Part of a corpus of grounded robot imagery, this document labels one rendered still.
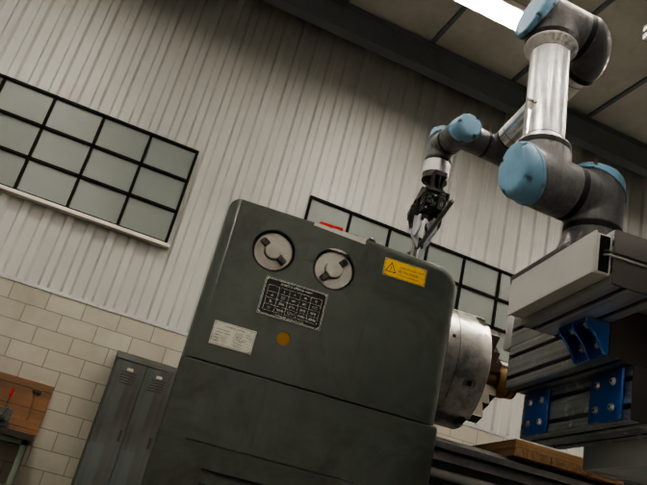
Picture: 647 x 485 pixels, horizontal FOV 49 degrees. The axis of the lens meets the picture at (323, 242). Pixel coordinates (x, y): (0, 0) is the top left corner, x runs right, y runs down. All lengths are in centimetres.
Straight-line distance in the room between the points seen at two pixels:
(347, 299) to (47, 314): 692
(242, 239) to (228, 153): 772
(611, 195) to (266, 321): 77
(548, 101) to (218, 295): 82
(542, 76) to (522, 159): 23
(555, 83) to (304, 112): 853
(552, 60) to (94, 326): 724
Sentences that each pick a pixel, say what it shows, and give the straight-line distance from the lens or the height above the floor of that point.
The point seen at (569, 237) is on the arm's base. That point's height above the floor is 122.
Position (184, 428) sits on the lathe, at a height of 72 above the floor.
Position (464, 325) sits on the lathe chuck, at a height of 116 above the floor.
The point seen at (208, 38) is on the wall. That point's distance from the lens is 1012.
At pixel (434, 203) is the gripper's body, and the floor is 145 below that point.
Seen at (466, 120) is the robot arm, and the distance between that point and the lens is 192.
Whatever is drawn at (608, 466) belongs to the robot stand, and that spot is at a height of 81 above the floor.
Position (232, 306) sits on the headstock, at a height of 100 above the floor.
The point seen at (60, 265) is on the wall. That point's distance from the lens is 861.
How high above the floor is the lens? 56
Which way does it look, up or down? 23 degrees up
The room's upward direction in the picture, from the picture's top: 14 degrees clockwise
